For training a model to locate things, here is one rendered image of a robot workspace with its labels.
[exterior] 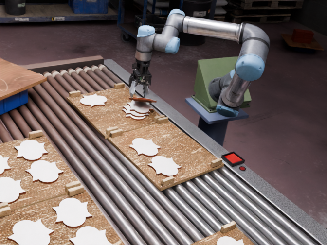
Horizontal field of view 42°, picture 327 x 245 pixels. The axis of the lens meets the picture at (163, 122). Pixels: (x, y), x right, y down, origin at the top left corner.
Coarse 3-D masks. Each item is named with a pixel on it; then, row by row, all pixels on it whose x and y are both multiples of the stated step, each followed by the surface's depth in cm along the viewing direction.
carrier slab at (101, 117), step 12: (108, 96) 228; (120, 96) 230; (84, 108) 214; (96, 108) 215; (108, 108) 217; (120, 108) 218; (96, 120) 206; (108, 120) 207; (120, 120) 208; (132, 120) 210; (144, 120) 211
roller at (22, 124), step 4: (8, 112) 209; (12, 112) 206; (16, 112) 206; (12, 116) 205; (16, 116) 203; (20, 116) 204; (16, 120) 202; (20, 120) 201; (20, 124) 198; (24, 124) 198; (20, 128) 197; (24, 128) 195; (28, 128) 196; (24, 132) 194; (28, 132) 193; (24, 136) 194; (28, 136) 191
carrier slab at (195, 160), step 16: (144, 128) 205; (160, 128) 206; (176, 128) 208; (112, 144) 192; (128, 144) 191; (160, 144) 194; (176, 144) 196; (192, 144) 198; (128, 160) 183; (144, 160) 182; (176, 160) 185; (192, 160) 187; (208, 160) 188; (160, 176) 174; (176, 176) 175; (192, 176) 177
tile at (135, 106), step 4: (132, 100) 221; (128, 104) 218; (132, 104) 218; (136, 104) 218; (140, 104) 219; (144, 104) 219; (148, 104) 220; (132, 108) 214; (136, 108) 214; (140, 108) 215; (144, 108) 215; (148, 108) 216; (152, 108) 216; (136, 112) 213; (140, 112) 212; (144, 112) 212
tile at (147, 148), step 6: (138, 138) 195; (132, 144) 191; (138, 144) 190; (144, 144) 191; (150, 144) 192; (138, 150) 186; (144, 150) 187; (150, 150) 188; (156, 150) 188; (150, 156) 185
